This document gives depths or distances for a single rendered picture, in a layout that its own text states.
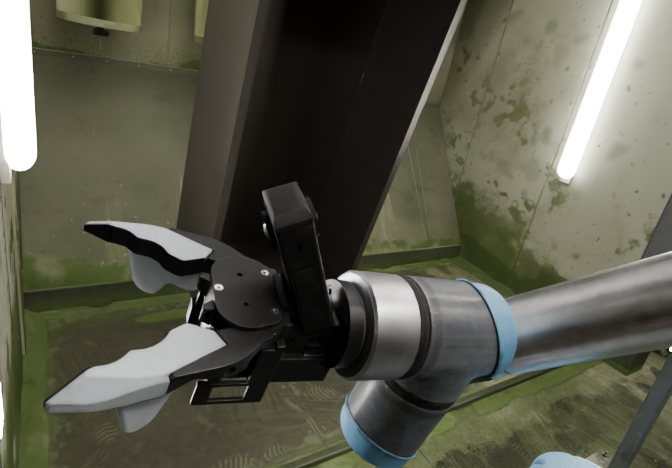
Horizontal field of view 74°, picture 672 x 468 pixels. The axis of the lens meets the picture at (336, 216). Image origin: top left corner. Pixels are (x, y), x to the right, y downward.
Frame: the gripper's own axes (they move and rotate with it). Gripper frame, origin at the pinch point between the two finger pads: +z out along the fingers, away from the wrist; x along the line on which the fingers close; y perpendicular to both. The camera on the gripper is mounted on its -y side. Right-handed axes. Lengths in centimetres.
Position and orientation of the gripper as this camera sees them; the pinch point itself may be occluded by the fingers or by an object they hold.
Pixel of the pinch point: (65, 287)
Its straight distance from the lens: 31.6
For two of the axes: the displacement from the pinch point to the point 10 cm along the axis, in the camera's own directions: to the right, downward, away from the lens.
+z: -8.8, -1.4, -4.5
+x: -3.0, -5.6, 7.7
